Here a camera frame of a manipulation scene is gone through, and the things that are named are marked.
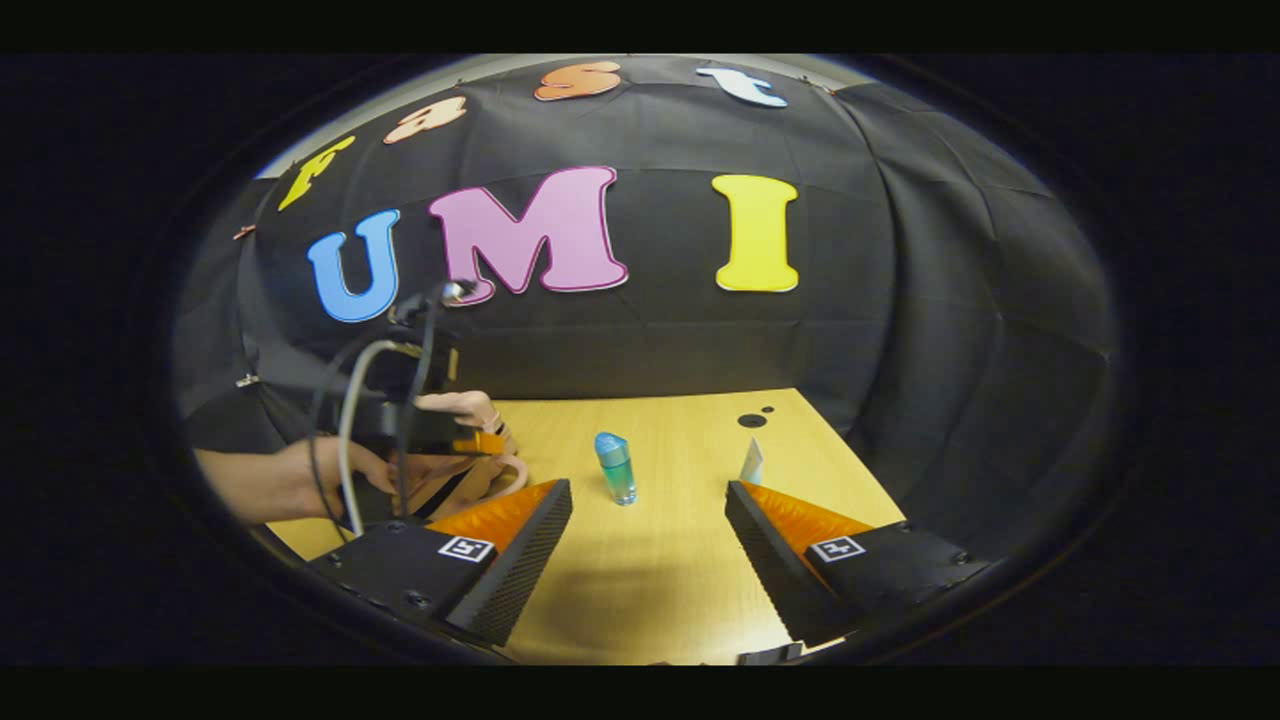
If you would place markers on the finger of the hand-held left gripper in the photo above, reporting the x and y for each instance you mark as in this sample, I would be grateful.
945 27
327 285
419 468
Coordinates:
480 442

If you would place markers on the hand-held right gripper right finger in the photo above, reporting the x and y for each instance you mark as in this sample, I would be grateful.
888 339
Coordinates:
775 570

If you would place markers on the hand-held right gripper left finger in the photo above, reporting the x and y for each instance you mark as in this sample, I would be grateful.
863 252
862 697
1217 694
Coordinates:
520 570

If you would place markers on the pink suitcase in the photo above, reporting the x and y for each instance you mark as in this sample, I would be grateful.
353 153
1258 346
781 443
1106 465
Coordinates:
465 405

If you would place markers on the white skin care tube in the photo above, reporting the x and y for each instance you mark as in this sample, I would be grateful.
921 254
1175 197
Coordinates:
752 465

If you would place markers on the blue skin care bottle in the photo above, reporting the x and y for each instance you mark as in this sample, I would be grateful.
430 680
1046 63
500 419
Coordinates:
617 475

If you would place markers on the black backdrop cloth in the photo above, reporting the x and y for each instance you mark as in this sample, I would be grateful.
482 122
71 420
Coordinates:
700 340

